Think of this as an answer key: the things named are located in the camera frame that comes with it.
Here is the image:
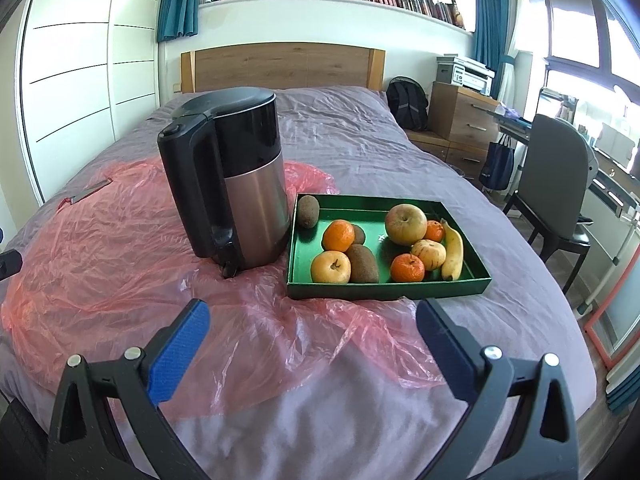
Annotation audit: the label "striped pepino melon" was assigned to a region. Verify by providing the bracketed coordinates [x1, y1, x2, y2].
[411, 239, 447, 272]

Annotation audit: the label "yellow banana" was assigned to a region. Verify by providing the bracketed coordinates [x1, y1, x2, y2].
[440, 218, 465, 281]

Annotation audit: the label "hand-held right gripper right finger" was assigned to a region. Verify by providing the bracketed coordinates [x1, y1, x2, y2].
[416, 298, 581, 480]

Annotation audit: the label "green yellow apple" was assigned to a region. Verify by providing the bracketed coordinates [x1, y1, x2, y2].
[384, 203, 429, 247]

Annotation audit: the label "wooden dresser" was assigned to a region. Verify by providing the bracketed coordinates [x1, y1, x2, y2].
[404, 82, 503, 178]

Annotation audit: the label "teal flat panels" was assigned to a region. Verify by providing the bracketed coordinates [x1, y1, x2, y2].
[605, 350, 640, 416]

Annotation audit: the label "green tray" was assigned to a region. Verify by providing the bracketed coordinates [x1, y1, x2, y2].
[286, 193, 492, 301]

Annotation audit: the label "phone in red case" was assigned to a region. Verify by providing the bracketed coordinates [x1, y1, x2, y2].
[59, 177, 113, 209]

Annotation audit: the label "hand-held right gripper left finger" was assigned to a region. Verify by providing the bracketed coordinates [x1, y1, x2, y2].
[47, 298, 212, 480]

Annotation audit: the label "red framed board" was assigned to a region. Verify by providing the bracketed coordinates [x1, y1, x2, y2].
[584, 270, 640, 368]

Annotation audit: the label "grey chair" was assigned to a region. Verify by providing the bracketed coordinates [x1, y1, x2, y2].
[502, 114, 601, 295]

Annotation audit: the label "white printer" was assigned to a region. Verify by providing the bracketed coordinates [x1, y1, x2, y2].
[435, 55, 496, 97]

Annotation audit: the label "wooden headboard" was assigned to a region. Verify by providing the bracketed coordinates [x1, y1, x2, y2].
[180, 42, 387, 95]

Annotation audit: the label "teal curtain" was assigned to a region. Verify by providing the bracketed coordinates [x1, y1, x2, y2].
[472, 0, 516, 103]
[156, 0, 203, 43]

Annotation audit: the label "bed with grey sheet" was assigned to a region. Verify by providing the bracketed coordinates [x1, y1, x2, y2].
[0, 85, 598, 480]

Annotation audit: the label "black backpack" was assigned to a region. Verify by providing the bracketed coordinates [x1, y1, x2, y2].
[386, 76, 430, 132]

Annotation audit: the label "pink plastic sheet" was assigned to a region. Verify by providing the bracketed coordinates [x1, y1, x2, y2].
[0, 159, 451, 418]

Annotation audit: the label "white wardrobe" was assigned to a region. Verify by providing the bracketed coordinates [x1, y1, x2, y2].
[17, 0, 173, 206]

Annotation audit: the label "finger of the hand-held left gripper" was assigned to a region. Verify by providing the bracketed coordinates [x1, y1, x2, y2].
[0, 249, 23, 282]

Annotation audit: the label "white desk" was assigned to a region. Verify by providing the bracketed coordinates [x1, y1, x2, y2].
[492, 105, 640, 311]

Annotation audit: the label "dark blue tote bag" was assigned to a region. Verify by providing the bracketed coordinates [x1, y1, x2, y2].
[479, 134, 516, 192]

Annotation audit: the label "black steel electric kettle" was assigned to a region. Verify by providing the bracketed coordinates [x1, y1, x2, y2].
[157, 87, 292, 279]

